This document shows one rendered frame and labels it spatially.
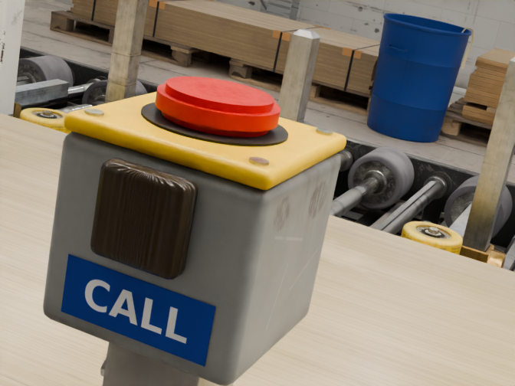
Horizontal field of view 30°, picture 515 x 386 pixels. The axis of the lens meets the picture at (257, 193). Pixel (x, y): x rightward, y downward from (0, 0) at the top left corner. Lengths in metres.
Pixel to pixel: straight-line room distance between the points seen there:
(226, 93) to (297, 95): 1.15
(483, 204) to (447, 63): 4.52
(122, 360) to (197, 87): 0.10
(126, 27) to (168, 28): 5.43
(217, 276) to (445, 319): 0.77
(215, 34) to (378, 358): 5.97
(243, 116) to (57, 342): 0.57
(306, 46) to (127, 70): 0.31
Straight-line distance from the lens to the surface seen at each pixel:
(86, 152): 0.29
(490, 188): 1.40
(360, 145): 1.99
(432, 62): 5.86
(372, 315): 1.01
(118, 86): 1.60
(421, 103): 5.91
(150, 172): 0.28
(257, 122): 0.30
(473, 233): 1.42
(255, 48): 6.69
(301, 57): 1.45
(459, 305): 1.09
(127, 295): 0.30
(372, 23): 7.75
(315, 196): 0.31
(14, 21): 1.57
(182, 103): 0.29
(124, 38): 1.58
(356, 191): 1.73
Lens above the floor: 1.30
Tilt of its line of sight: 17 degrees down
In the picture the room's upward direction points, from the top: 11 degrees clockwise
